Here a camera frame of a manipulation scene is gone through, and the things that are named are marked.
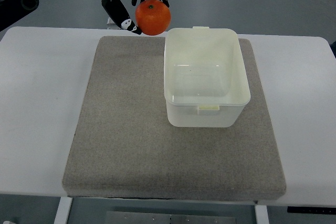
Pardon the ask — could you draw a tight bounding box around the orange fruit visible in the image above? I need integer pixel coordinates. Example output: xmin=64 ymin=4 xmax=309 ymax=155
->
xmin=135 ymin=0 xmax=171 ymax=36

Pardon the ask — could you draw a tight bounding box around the white plastic box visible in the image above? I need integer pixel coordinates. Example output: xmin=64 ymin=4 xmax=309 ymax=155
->
xmin=164 ymin=27 xmax=251 ymax=127

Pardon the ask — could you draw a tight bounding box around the small clear floor plate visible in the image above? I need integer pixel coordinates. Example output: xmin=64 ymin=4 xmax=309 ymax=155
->
xmin=107 ymin=17 xmax=119 ymax=29

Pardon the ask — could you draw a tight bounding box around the grey felt mat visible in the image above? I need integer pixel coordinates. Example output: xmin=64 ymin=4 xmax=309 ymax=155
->
xmin=62 ymin=36 xmax=286 ymax=201

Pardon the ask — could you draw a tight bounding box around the white table leg left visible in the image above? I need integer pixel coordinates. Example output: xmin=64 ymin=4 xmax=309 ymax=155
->
xmin=54 ymin=197 xmax=72 ymax=224

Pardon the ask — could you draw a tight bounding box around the white table leg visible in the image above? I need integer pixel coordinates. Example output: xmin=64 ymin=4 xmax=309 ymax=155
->
xmin=54 ymin=197 xmax=72 ymax=224
xmin=255 ymin=205 xmax=269 ymax=224

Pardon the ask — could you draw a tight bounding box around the white table leg right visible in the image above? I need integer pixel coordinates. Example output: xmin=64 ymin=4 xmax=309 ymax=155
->
xmin=255 ymin=205 xmax=269 ymax=224

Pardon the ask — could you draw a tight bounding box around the black control panel strip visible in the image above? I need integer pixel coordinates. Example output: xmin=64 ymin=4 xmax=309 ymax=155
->
xmin=287 ymin=206 xmax=336 ymax=215

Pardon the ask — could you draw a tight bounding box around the grey metal base plate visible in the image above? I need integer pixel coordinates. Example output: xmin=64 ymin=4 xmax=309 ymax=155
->
xmin=105 ymin=211 xmax=237 ymax=224

